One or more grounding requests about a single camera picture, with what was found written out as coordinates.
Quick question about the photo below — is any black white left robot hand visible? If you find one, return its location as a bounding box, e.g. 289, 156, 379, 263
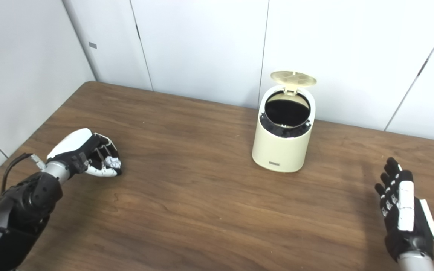
46, 128, 122, 177

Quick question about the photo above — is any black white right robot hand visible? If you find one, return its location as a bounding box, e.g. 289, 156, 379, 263
374, 157, 434, 262

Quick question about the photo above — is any white paper ball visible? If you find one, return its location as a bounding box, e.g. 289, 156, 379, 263
104, 156, 121, 170

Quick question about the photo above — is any cream round bin lid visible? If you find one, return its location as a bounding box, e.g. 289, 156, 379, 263
270, 71, 317, 94

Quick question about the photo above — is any cream-colored desktop bin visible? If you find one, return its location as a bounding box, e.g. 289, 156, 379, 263
252, 85, 316, 173

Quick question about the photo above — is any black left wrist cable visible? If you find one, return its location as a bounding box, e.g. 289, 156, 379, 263
0, 152, 46, 196

